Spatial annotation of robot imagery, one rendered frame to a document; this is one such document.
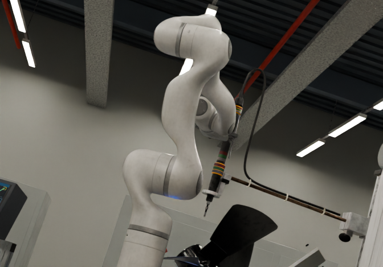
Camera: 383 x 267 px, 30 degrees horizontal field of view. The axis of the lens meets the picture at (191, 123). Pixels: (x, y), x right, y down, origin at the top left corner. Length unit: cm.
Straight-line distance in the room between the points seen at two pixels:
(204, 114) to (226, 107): 9
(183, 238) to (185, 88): 627
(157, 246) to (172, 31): 60
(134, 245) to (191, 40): 59
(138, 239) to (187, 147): 29
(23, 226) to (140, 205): 780
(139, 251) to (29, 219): 782
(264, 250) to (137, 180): 642
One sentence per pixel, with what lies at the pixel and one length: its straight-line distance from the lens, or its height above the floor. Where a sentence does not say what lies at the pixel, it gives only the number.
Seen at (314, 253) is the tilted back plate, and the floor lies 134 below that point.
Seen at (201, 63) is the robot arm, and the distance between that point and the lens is 201.
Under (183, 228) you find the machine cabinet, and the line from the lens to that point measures 823.
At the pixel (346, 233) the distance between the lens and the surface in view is 296.
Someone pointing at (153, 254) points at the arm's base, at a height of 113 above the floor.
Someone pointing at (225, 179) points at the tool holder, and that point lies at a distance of 274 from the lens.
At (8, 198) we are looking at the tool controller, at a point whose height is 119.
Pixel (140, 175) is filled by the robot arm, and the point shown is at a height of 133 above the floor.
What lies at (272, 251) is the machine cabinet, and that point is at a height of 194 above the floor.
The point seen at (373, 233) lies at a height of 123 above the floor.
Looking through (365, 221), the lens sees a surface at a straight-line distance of 298.
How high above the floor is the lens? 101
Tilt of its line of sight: 14 degrees up
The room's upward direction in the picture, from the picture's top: 18 degrees clockwise
